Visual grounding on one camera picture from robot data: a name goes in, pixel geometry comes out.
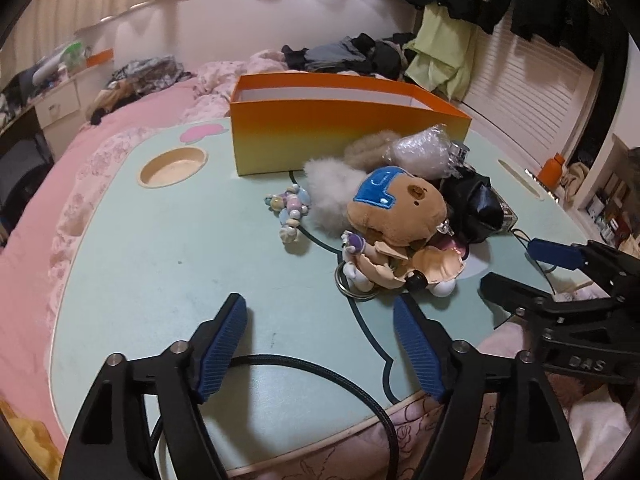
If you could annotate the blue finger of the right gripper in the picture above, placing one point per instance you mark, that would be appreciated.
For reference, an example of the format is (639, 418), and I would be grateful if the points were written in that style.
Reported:
(520, 297)
(615, 272)

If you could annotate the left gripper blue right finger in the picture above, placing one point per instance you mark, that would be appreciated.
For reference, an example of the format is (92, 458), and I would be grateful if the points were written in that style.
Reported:
(530, 438)

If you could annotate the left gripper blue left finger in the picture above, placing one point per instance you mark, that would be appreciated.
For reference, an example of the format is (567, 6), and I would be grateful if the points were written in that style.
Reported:
(111, 439)

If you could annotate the black glossy cloth item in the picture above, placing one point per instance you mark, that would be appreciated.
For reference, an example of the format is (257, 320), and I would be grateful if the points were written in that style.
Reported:
(475, 210)

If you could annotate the anime figure keychain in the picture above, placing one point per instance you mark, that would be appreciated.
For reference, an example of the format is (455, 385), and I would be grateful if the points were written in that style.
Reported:
(367, 269)

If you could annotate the brown capybara plush blue cap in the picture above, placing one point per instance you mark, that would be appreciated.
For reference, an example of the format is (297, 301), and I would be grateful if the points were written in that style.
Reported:
(397, 207)

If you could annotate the clear bubble wrap bundle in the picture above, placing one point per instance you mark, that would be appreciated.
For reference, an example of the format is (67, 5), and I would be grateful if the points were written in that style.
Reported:
(424, 154)

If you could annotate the brown fluffy pompom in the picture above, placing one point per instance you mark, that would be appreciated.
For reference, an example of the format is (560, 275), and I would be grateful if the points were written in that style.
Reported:
(372, 151)

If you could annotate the white fluffy pompom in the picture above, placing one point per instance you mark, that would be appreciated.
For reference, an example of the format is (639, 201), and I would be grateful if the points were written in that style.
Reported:
(331, 185)

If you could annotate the pastel bead bracelet charm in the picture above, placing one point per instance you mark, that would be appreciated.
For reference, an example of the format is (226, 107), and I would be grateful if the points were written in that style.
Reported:
(290, 207)

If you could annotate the orange gradient cardboard box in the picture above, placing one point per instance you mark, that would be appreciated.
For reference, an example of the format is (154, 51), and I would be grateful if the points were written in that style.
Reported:
(281, 120)

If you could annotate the brown playing card box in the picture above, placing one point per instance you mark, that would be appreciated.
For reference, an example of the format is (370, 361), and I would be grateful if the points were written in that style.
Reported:
(509, 217)

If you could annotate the orange water bottle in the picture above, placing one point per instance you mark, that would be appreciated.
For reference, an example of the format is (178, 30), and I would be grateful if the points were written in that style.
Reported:
(551, 173)

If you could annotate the pink floral duvet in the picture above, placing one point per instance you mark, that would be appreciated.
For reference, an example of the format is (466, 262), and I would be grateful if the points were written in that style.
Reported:
(204, 97)

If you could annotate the mint green lap table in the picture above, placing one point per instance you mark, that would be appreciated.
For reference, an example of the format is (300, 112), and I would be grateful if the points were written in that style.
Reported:
(156, 262)

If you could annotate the lime green garment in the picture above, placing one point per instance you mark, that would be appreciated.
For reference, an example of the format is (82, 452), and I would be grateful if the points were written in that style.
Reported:
(444, 53)

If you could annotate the pile of dark clothes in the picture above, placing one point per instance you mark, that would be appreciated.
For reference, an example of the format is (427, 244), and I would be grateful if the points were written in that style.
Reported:
(362, 55)

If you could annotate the white desk with drawer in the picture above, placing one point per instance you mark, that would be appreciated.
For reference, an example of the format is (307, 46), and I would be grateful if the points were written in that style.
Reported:
(59, 113)

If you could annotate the patterned grey clothes pile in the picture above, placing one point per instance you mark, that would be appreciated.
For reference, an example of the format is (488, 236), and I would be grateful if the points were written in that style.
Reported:
(151, 75)

